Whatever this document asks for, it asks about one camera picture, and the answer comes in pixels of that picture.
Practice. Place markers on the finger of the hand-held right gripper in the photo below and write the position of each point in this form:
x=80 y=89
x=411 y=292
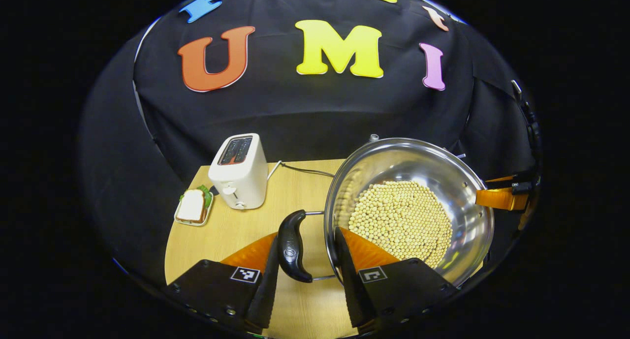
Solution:
x=499 y=179
x=499 y=199

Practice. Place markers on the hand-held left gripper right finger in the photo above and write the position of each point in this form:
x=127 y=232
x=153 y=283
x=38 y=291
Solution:
x=347 y=280

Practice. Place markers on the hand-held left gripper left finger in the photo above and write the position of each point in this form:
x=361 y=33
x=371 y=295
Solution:
x=263 y=290

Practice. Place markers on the soybeans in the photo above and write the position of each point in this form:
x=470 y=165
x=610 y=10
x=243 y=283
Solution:
x=398 y=216

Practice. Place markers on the white rectangular plate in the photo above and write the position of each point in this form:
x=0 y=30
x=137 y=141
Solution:
x=179 y=222

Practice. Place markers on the white toaster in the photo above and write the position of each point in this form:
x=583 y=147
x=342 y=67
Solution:
x=241 y=181

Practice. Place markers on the sandwich with lettuce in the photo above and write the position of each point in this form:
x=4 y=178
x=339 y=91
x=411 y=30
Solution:
x=192 y=205

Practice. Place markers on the black round table grommet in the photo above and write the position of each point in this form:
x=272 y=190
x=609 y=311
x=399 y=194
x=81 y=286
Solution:
x=213 y=189

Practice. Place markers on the black backdrop cloth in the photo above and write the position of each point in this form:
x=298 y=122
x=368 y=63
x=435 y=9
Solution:
x=295 y=107

